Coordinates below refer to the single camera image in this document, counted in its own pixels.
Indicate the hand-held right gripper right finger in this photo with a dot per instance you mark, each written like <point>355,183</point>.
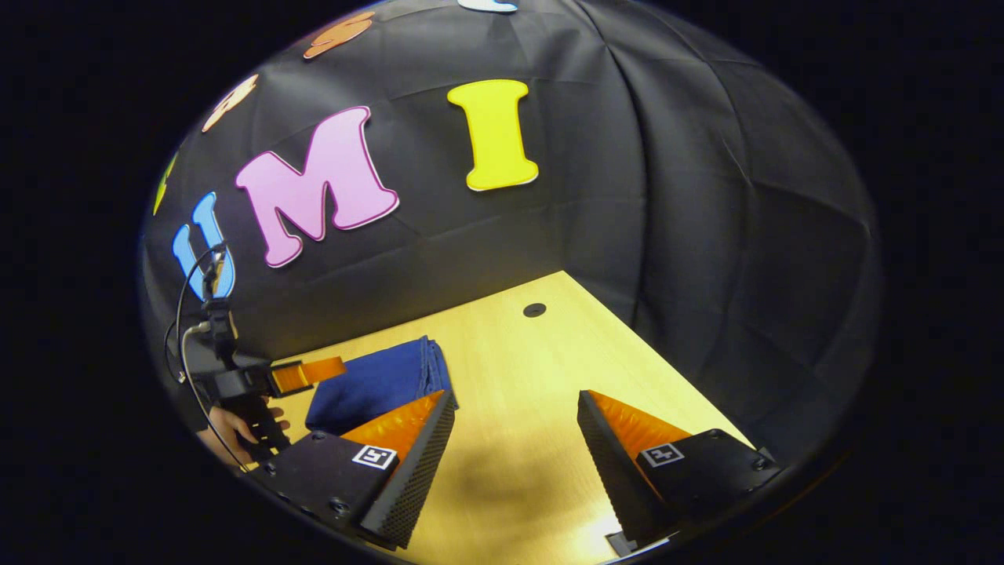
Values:
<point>620,471</point>

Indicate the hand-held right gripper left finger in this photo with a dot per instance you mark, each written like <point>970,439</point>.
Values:
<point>416,471</point>

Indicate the blue denim jeans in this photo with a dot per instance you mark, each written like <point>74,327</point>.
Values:
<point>376,384</point>

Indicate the black backdrop cloth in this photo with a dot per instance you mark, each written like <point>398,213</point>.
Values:
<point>706,196</point>

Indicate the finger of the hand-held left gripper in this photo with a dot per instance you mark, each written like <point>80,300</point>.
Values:
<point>310,374</point>

